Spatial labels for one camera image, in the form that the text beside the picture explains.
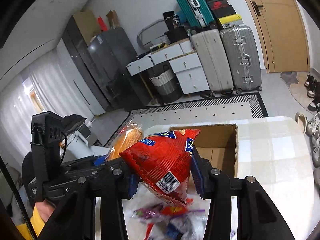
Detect orange bread bag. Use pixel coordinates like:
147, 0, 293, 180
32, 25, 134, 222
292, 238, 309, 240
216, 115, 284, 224
105, 120, 143, 162

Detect large red snack bag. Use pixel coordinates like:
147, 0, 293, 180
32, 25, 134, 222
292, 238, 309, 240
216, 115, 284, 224
120, 129, 201, 207

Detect left hand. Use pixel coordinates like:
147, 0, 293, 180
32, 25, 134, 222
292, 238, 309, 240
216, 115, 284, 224
35, 200, 55, 223

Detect white kettle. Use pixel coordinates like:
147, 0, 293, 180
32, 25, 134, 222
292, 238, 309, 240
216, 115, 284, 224
60, 131, 93, 162

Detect cardboard box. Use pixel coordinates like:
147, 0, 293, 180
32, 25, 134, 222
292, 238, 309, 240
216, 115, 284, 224
169, 124, 239, 177

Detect woven laundry basket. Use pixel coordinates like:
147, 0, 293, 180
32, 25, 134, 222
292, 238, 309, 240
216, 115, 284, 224
148, 63, 183, 104

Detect patterned floor rug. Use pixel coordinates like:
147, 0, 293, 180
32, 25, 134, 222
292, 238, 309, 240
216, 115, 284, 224
105, 92, 268, 147

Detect dark grey refrigerator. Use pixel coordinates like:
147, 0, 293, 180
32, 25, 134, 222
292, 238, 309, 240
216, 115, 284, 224
87, 28, 151, 111

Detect white drawer desk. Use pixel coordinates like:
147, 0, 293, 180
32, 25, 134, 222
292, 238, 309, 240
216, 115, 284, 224
126, 38, 209, 94

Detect black glass cabinet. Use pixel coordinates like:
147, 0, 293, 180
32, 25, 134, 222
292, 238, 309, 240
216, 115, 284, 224
62, 16, 112, 115

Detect silver suitcase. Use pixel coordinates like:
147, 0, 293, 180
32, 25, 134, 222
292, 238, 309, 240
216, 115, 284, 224
220, 25, 262, 94

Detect beige suitcase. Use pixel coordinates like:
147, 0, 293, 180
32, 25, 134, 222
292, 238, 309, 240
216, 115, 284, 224
191, 29, 234, 93

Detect teal suitcase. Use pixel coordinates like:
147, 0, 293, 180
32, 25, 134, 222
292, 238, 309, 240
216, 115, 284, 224
176, 0, 215, 28

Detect wooden door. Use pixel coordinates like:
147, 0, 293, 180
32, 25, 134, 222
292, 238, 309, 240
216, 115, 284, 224
245, 0, 310, 73

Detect stacked shoe boxes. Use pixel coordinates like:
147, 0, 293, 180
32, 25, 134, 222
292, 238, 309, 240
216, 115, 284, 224
205, 0, 244, 30

